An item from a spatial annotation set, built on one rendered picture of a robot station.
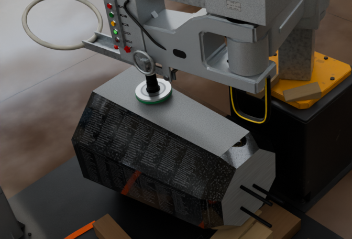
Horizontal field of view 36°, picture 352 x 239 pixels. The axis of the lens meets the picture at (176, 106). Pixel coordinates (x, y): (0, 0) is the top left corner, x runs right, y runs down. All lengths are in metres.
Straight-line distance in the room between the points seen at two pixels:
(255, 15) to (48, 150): 2.48
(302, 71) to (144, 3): 1.05
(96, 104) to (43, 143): 1.18
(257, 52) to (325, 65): 1.02
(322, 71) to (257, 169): 0.79
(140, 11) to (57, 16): 3.48
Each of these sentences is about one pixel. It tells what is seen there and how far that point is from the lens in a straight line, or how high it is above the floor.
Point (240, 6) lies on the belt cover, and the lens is 2.27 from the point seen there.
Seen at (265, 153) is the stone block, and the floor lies 0.69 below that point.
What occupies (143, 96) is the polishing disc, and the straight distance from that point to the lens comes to 3.09.
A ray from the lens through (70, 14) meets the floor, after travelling 6.11.
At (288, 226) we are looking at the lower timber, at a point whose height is 0.11.
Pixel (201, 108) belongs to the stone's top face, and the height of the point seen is 0.82.
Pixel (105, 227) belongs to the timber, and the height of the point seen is 0.13.
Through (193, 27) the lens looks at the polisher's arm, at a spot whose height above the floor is 1.45.
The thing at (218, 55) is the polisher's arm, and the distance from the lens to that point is 2.67.
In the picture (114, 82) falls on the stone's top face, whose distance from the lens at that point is 3.36.
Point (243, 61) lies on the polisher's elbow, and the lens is 2.46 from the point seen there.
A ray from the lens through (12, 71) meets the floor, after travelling 5.38.
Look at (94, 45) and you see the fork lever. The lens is 3.18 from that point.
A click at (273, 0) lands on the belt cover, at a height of 1.65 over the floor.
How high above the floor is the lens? 2.71
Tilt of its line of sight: 38 degrees down
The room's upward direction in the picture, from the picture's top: 9 degrees counter-clockwise
